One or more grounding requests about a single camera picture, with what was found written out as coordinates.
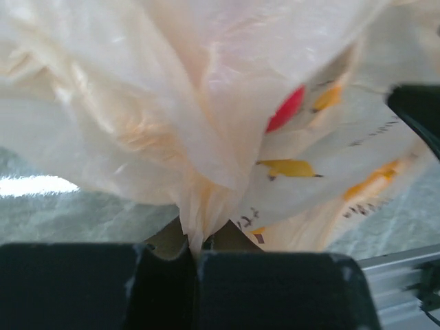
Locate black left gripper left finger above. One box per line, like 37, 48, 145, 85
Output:
1, 220, 195, 329

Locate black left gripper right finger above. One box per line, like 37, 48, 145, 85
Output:
195, 222, 381, 329

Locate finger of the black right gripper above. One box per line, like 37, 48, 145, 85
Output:
386, 84, 440, 158

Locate large red apple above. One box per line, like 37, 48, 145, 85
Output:
265, 85, 306, 133

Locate peach plastic bag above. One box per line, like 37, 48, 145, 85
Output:
1, 1, 439, 252

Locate aluminium table edge rail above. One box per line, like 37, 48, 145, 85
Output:
359, 244, 439, 327

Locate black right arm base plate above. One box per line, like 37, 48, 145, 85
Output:
417, 261, 439, 326

